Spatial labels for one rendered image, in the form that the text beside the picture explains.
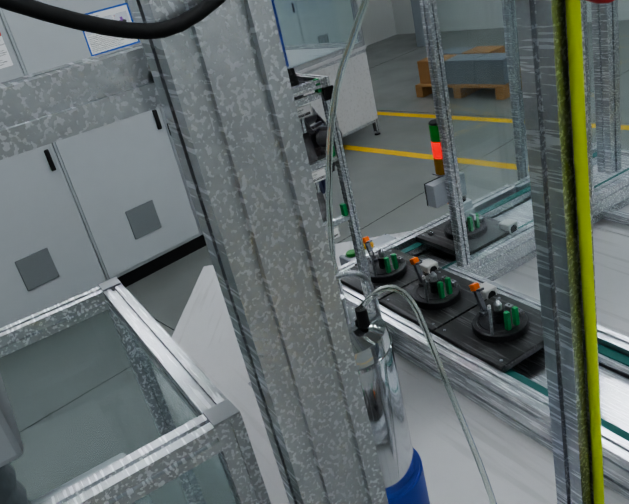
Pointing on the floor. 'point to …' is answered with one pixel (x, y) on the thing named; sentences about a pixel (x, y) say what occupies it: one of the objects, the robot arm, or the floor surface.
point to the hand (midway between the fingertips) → (320, 183)
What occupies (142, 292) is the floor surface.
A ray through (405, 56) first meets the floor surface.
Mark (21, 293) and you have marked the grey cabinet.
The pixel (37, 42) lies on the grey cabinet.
